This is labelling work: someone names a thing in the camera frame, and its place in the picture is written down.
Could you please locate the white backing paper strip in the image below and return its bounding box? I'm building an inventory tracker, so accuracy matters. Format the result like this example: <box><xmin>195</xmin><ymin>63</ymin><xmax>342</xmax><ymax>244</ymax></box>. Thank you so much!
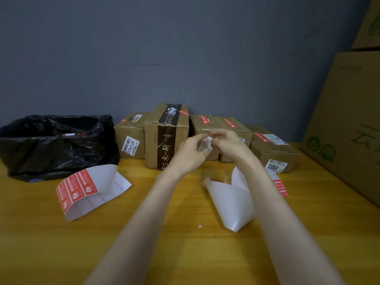
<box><xmin>203</xmin><ymin>166</ymin><xmax>289</xmax><ymax>233</ymax></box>

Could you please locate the person's right hand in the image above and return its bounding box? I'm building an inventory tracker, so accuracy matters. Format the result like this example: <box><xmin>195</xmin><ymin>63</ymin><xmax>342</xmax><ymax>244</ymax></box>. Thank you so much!
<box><xmin>209</xmin><ymin>128</ymin><xmax>263</xmax><ymax>173</ymax></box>

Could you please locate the red sticker label strip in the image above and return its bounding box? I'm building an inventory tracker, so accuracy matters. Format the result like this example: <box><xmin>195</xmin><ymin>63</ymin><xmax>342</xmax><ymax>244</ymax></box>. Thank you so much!
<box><xmin>55</xmin><ymin>164</ymin><xmax>133</xmax><ymax>222</ymax></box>

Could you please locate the person's left forearm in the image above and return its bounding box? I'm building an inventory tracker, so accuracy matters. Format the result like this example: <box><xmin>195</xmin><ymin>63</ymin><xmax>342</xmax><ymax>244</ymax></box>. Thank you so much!
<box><xmin>84</xmin><ymin>172</ymin><xmax>184</xmax><ymax>285</ymax></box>

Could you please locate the large green printed carton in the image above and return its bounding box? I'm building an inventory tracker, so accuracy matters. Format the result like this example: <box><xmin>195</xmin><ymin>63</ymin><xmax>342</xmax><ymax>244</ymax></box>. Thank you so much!
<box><xmin>300</xmin><ymin>51</ymin><xmax>380</xmax><ymax>207</ymax></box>
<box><xmin>351</xmin><ymin>0</ymin><xmax>380</xmax><ymax>51</ymax></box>

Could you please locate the white end label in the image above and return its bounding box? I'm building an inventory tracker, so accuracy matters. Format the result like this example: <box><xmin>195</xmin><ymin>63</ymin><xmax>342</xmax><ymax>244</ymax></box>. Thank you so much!
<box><xmin>264</xmin><ymin>159</ymin><xmax>288</xmax><ymax>173</ymax></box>

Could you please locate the long brown cardboard box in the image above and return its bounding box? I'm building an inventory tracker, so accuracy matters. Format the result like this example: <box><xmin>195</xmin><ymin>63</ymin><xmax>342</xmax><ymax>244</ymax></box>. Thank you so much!
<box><xmin>246</xmin><ymin>125</ymin><xmax>300</xmax><ymax>173</ymax></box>

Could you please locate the box with black tape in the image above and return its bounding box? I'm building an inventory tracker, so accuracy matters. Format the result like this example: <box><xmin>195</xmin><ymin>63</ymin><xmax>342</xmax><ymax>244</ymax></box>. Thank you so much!
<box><xmin>144</xmin><ymin>103</ymin><xmax>190</xmax><ymax>170</ymax></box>

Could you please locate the person's left hand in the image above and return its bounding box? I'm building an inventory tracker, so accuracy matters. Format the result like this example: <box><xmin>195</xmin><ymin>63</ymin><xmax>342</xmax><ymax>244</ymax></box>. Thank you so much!
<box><xmin>165</xmin><ymin>133</ymin><xmax>211</xmax><ymax>181</ymax></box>

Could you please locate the small brown cardboard box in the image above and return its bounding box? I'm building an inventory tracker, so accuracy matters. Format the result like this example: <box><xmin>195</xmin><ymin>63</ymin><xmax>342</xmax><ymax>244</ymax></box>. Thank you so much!
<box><xmin>215</xmin><ymin>116</ymin><xmax>253</xmax><ymax>163</ymax></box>
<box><xmin>114</xmin><ymin>112</ymin><xmax>149</xmax><ymax>160</ymax></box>
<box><xmin>189</xmin><ymin>114</ymin><xmax>222</xmax><ymax>161</ymax></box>

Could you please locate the person's right forearm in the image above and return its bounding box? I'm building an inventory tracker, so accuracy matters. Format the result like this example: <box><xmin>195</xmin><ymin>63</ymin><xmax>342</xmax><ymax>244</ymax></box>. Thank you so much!
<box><xmin>237</xmin><ymin>161</ymin><xmax>346</xmax><ymax>285</ymax></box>

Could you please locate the white barcode label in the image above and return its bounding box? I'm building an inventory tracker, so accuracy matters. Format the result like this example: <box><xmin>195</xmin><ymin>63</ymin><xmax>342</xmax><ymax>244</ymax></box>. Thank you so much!
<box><xmin>262</xmin><ymin>134</ymin><xmax>289</xmax><ymax>146</ymax></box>

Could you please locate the black plastic trash bag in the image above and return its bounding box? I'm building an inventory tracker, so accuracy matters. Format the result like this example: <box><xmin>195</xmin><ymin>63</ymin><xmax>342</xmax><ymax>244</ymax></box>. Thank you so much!
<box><xmin>0</xmin><ymin>114</ymin><xmax>120</xmax><ymax>183</ymax></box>

